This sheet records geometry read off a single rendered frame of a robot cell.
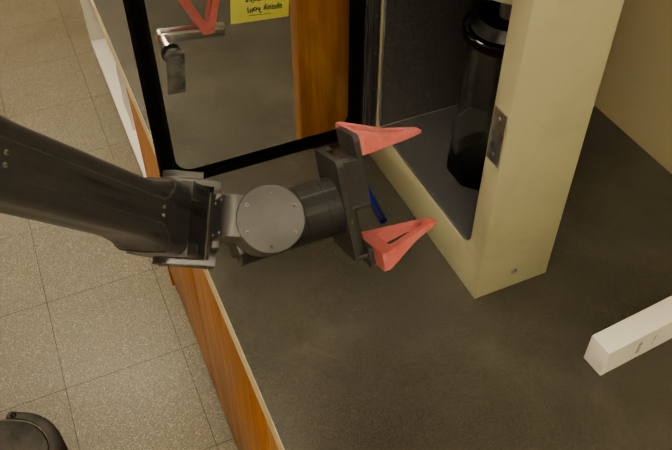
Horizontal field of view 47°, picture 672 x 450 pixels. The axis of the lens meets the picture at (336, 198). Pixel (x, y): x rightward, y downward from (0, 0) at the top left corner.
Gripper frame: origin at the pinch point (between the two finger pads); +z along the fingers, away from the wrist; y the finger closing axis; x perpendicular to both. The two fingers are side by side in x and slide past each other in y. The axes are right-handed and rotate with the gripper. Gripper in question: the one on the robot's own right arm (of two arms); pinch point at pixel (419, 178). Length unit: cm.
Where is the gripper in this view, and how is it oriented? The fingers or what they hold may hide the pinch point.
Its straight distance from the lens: 77.7
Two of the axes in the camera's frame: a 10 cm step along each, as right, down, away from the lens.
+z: 9.2, -2.9, 2.6
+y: -1.9, -9.2, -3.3
